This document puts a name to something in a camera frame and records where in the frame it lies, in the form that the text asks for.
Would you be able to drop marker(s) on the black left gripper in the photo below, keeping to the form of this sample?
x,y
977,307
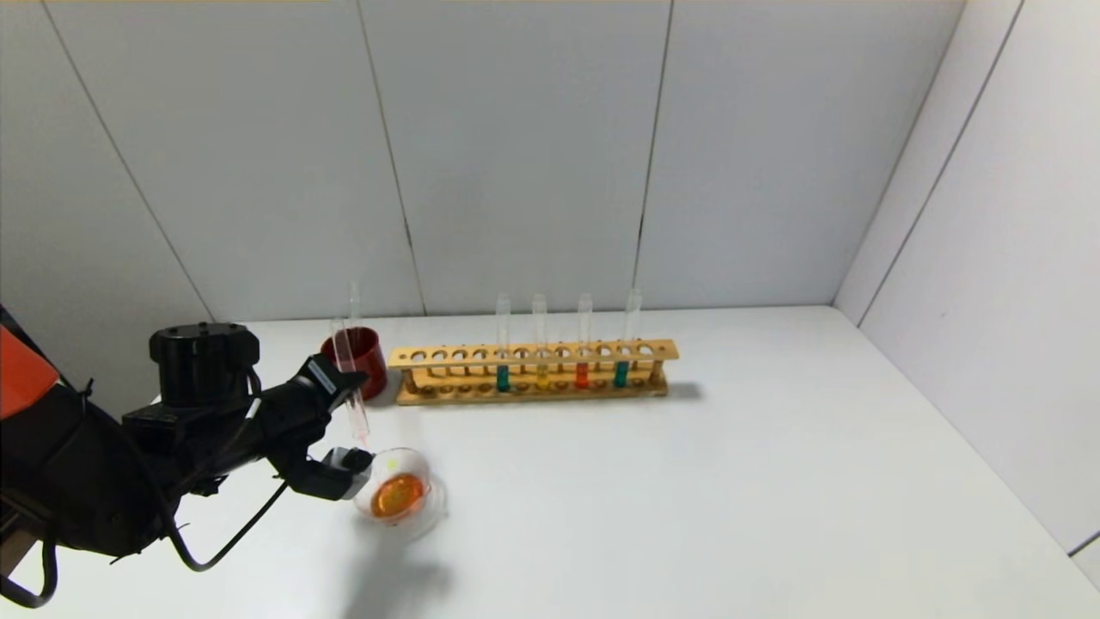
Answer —
x,y
321,376

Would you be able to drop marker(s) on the red pigment test tube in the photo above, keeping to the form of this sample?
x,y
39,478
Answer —
x,y
582,376
342,344

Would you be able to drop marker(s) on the orange and black left arm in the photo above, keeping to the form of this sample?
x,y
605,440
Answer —
x,y
202,361

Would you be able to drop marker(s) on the teal pigment test tube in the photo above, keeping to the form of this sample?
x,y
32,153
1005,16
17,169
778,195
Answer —
x,y
503,379
620,374

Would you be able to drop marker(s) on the wooden test tube rack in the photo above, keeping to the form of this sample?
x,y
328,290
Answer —
x,y
559,364

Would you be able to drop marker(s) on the dark red cup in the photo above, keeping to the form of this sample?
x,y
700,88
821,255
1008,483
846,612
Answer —
x,y
369,370

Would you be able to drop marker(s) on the clear glass beaker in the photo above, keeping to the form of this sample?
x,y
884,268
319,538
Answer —
x,y
404,499

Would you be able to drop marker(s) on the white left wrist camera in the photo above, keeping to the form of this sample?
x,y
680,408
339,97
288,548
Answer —
x,y
348,473

